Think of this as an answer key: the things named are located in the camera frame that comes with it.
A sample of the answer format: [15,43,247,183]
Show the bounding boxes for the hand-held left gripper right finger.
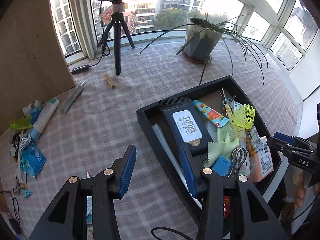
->
[178,146,288,240]

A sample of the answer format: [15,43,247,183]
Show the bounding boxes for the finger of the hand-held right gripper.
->
[266,137,315,156]
[273,132,318,148]

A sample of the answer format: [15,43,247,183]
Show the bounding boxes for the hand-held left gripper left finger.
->
[29,144,137,240]

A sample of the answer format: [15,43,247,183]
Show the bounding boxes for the clear labelled snack packet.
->
[249,135,275,183]

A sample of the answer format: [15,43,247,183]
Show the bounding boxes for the black tray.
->
[136,75,288,233]

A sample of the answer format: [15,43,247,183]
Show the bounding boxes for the orange snack packet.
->
[245,126,262,155]
[14,170,28,190]

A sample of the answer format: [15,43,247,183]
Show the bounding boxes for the blue phone stand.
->
[211,156,232,177]

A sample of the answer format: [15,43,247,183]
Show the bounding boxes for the fruit print bottle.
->
[192,99,230,128]

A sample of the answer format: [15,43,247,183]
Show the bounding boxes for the person's right hand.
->
[286,172,313,210]

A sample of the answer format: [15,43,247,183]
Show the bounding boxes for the clear plastic ruler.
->
[152,124,203,210]

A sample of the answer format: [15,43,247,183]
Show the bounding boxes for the black wipes pack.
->
[158,97,216,156]

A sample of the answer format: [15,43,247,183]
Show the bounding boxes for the yellow mesh net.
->
[230,104,256,131]

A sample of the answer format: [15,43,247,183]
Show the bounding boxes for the green cloth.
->
[206,127,241,168]

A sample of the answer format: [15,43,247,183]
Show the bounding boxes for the metal scissors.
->
[226,147,248,178]

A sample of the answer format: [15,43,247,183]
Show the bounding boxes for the red packet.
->
[223,196,231,218]

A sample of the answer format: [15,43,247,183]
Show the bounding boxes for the wooden clothespin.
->
[103,74,117,90]

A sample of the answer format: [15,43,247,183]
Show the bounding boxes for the silver tube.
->
[59,79,87,115]

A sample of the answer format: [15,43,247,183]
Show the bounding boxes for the blue wipes packet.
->
[19,142,47,178]

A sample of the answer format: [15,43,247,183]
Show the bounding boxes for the white tube blue cap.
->
[29,98,60,141]

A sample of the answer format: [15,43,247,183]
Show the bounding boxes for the blue plastic clip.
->
[29,109,42,125]

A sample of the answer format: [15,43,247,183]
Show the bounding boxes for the red plant saucer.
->
[182,47,212,64]

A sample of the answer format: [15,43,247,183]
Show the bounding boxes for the crumpled white tissue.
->
[22,100,42,116]

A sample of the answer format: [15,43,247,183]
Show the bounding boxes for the green tube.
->
[9,116,33,130]

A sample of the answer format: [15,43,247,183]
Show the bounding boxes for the black tripod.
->
[97,0,135,76]

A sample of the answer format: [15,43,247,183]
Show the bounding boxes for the potted plant grey pot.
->
[139,0,270,88]

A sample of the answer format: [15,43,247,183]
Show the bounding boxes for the light wooden board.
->
[0,0,76,134]

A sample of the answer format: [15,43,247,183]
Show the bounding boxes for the white cable bundle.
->
[15,133,32,157]

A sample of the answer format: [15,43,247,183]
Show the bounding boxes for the black cable inline switch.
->
[72,17,112,75]

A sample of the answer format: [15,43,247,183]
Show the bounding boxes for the black cable coil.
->
[11,133,23,152]

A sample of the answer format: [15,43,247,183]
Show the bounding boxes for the black USB cable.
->
[0,191,23,234]

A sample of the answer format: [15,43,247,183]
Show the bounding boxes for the white window frame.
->
[49,0,320,103]

